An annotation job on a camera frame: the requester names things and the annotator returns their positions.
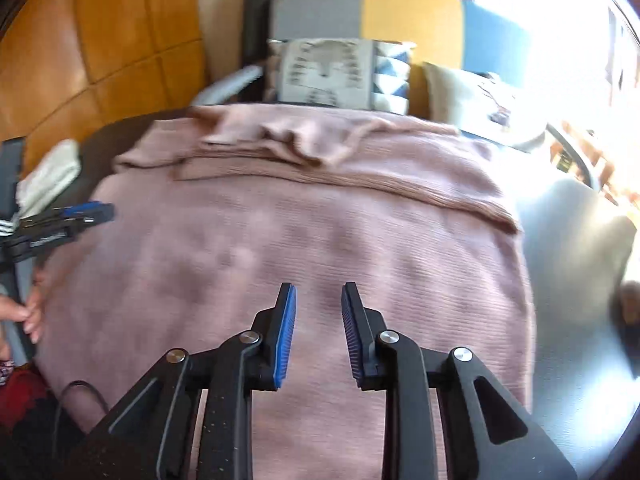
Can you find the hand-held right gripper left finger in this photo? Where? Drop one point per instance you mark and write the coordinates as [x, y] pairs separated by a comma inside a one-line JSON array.
[[284, 345]]

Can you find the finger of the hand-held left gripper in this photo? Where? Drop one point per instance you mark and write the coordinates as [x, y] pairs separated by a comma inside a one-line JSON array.
[[50, 239], [85, 213]]

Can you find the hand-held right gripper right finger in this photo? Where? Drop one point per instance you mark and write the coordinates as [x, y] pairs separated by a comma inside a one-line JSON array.
[[354, 345]]

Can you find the pink knitted sweater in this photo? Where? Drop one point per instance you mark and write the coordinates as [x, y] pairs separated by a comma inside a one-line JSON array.
[[300, 230]]

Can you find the person's left hand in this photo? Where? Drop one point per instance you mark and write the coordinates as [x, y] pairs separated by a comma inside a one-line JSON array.
[[32, 310]]

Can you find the white cloth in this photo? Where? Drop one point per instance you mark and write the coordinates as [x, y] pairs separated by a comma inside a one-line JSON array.
[[50, 175]]

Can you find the black rolled mat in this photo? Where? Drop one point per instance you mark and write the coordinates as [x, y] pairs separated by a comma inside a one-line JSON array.
[[257, 25]]

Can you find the deer print pillow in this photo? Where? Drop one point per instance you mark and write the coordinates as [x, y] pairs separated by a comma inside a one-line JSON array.
[[470, 100]]

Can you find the tiger print pillow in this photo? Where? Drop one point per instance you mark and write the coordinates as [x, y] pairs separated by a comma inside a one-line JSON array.
[[325, 70]]

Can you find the cluttered wooden desk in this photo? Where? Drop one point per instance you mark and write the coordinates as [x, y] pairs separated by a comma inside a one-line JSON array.
[[600, 160]]

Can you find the grey yellow blue sofa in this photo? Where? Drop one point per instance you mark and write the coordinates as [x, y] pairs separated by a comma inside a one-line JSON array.
[[400, 10]]

